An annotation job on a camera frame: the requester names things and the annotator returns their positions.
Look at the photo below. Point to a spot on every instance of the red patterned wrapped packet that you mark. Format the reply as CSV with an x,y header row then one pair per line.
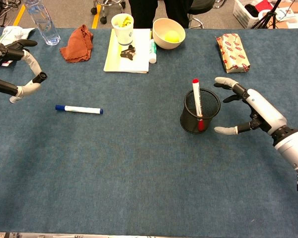
x,y
234,53

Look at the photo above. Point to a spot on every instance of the black tripod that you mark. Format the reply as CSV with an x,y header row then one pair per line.
x,y
268,16

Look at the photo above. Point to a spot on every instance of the black seat stool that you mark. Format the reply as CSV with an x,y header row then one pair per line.
x,y
201,7

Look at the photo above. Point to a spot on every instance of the yellow toy figure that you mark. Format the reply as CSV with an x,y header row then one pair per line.
x,y
126,21

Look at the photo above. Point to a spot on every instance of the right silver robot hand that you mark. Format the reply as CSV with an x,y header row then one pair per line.
x,y
265,106

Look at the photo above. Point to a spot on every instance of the black pouch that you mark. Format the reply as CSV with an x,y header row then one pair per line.
x,y
252,10

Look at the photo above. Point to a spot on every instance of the red folder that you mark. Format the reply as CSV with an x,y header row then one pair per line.
x,y
264,5

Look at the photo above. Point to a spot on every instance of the rust brown cloth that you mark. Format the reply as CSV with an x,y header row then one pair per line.
x,y
78,47

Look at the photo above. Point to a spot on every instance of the beige bowl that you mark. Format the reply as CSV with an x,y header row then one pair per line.
x,y
161,41

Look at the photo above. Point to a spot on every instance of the aluminium table edge rail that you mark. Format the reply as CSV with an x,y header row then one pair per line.
x,y
39,236

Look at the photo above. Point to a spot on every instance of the white paper cup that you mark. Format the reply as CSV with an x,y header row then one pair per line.
x,y
124,34

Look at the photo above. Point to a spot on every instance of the yellow and white booklet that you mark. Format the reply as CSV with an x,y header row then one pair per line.
x,y
136,65

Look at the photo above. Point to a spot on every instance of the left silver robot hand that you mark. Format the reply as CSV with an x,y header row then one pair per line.
x,y
10,50

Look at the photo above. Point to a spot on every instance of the white printed snack bag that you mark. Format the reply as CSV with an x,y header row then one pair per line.
x,y
17,33

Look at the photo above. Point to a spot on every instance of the blue felt table cover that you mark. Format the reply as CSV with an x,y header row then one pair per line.
x,y
149,173

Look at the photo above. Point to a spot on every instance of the blue cap marker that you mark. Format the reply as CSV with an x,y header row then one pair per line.
x,y
82,109

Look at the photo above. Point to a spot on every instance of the chrome wheeled stool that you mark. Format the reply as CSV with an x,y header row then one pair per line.
x,y
109,7

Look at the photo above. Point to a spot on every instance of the yellow ball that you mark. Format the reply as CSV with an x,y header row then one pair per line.
x,y
172,36

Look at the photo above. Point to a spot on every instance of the black mesh pen cup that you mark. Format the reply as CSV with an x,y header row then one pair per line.
x,y
188,124

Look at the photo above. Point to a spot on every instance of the white blue printed paper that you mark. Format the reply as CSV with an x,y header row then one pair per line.
x,y
285,14

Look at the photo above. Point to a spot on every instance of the clear plastic water bottle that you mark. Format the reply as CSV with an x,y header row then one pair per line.
x,y
46,27

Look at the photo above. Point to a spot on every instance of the person in black trousers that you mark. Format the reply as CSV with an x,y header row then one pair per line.
x,y
144,12

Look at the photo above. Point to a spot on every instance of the white plastic basket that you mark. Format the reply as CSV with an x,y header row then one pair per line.
x,y
241,13

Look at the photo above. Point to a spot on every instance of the white green glue stick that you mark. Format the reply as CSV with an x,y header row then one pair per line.
x,y
152,53

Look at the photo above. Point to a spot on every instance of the red cap marker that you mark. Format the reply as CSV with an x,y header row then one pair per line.
x,y
196,96

